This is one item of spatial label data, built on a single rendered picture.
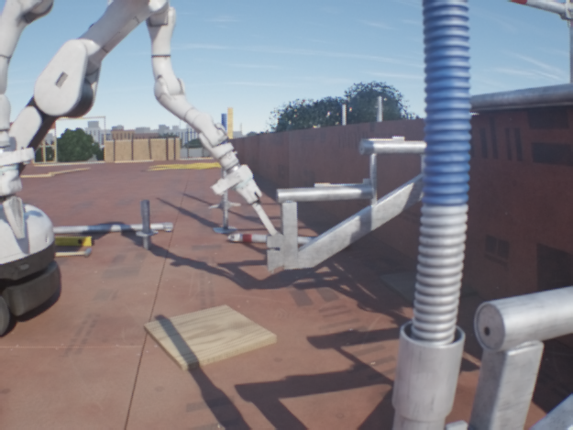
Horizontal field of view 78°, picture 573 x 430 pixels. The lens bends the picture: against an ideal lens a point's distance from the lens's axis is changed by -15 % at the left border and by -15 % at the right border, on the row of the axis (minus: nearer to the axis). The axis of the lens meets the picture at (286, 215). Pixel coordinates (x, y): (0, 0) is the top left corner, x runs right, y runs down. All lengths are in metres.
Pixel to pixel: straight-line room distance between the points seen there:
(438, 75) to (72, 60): 1.18
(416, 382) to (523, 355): 0.12
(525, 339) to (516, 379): 0.05
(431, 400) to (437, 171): 0.19
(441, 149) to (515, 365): 0.22
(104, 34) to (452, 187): 1.23
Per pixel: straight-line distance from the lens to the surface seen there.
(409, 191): 1.55
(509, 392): 0.45
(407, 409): 0.39
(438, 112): 0.33
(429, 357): 0.35
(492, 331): 0.41
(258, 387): 1.04
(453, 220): 0.33
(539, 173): 1.42
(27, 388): 1.15
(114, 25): 1.41
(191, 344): 1.21
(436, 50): 0.33
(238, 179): 1.34
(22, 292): 1.43
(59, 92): 1.36
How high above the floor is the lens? 0.57
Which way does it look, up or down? 10 degrees down
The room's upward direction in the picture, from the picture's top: straight up
